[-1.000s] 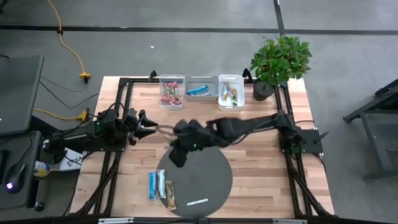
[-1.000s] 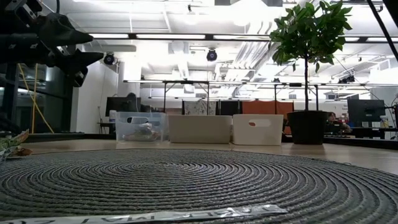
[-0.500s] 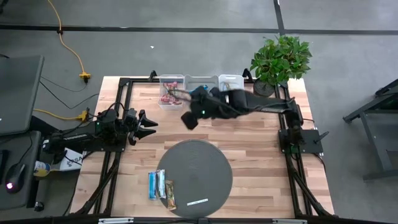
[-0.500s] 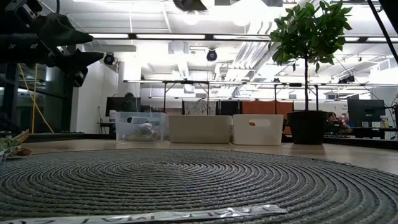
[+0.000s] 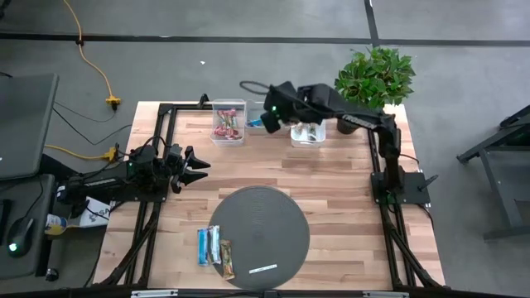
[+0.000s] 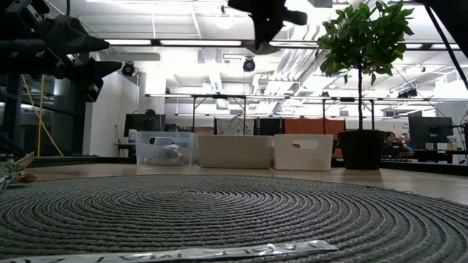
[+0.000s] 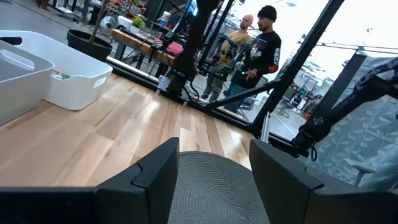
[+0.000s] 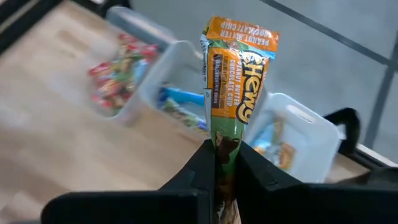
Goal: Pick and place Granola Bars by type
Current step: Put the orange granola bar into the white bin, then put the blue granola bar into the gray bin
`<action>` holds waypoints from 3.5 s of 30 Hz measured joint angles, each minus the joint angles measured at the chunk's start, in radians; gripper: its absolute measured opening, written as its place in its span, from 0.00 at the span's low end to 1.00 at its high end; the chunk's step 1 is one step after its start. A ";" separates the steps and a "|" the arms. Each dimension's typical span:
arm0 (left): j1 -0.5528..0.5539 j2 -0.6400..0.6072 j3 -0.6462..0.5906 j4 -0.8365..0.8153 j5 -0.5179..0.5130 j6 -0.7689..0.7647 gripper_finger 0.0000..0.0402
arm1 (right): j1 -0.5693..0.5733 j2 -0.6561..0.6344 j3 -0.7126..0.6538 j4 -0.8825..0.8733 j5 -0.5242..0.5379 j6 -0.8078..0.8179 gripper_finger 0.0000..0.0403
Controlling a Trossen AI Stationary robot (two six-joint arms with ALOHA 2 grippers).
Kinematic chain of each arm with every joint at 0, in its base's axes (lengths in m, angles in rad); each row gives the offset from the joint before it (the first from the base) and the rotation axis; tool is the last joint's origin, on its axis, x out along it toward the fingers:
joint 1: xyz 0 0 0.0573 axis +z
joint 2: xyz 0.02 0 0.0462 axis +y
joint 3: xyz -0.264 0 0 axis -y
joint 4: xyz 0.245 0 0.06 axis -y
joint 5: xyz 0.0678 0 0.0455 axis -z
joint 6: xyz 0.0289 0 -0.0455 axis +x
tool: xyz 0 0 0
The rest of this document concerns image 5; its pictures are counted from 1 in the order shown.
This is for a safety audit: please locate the potted green tree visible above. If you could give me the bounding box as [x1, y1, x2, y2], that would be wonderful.
[333, 46, 417, 136]

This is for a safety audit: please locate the silver green granola bar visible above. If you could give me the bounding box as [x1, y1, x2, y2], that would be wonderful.
[207, 224, 223, 266]

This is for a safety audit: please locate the orange green granola bar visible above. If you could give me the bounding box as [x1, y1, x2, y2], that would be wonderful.
[219, 238, 236, 281]

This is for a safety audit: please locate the white plastic bin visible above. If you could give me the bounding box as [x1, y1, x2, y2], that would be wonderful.
[290, 118, 327, 149]
[244, 99, 292, 137]

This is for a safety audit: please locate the red wrapped granola bar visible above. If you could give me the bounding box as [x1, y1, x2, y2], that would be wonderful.
[215, 108, 238, 125]

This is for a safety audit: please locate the yellow extension cable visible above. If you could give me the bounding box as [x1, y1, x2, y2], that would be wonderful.
[61, 0, 123, 112]
[44, 144, 118, 163]

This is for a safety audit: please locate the dark metal stand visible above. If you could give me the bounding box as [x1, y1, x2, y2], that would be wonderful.
[455, 103, 530, 242]

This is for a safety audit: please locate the red chocolate chip granola bar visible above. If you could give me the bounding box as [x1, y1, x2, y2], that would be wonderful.
[214, 125, 243, 140]

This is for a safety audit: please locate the grey laptop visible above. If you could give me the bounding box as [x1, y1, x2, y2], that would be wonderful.
[0, 73, 60, 182]

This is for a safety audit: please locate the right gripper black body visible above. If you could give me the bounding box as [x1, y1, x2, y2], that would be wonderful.
[260, 81, 300, 135]

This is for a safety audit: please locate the black computer mouse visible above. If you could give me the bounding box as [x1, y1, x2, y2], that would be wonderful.
[6, 216, 36, 259]

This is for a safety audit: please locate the round grey woven placemat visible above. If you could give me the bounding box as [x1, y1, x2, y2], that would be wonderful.
[207, 185, 311, 291]

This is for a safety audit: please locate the plastic bottle yellow label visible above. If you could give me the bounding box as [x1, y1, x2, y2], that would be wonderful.
[44, 213, 80, 237]

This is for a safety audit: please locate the black side desk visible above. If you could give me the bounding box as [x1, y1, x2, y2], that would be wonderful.
[0, 173, 57, 281]

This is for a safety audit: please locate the silver aluminium bracket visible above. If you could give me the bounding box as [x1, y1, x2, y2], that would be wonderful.
[130, 289, 180, 298]
[362, 291, 410, 298]

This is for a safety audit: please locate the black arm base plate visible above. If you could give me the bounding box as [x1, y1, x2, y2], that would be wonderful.
[370, 171, 432, 206]

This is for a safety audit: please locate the clear plastic bin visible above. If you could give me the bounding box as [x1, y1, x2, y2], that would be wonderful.
[210, 98, 248, 148]

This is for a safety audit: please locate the white snack bar on plate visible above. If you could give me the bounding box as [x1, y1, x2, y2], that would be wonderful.
[248, 262, 279, 276]

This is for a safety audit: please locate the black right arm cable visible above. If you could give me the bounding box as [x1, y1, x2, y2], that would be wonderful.
[238, 79, 273, 97]

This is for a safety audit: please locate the black lever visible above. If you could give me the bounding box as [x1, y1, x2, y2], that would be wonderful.
[416, 173, 440, 193]

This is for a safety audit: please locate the white printed paper bag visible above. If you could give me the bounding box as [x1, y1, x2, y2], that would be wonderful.
[77, 195, 113, 229]

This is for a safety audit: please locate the black table frame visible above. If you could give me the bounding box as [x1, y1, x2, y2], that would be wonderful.
[94, 93, 447, 293]

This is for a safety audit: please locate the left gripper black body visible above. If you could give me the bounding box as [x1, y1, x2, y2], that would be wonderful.
[163, 142, 187, 195]

